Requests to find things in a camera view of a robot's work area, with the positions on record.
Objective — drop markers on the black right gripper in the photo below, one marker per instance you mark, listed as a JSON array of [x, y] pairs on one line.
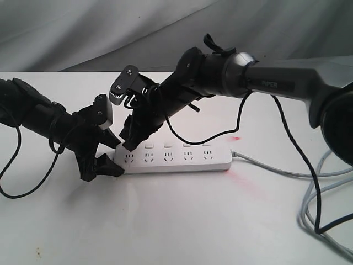
[[160, 100]]

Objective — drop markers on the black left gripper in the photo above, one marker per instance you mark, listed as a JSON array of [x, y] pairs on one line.
[[83, 139]]

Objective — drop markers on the white five-socket power strip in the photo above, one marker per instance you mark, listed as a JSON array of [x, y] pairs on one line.
[[170, 157]]

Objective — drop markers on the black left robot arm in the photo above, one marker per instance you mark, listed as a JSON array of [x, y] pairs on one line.
[[23, 105]]

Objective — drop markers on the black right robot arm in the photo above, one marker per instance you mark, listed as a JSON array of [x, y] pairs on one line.
[[324, 84]]

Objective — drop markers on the grey backdrop cloth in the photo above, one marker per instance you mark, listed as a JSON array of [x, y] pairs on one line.
[[108, 35]]

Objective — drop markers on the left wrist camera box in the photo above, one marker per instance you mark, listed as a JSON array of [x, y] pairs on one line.
[[102, 112]]

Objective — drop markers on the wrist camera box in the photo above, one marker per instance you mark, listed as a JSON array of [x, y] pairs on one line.
[[122, 86], [102, 112]]

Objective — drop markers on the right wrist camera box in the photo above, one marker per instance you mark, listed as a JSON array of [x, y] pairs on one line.
[[122, 86]]

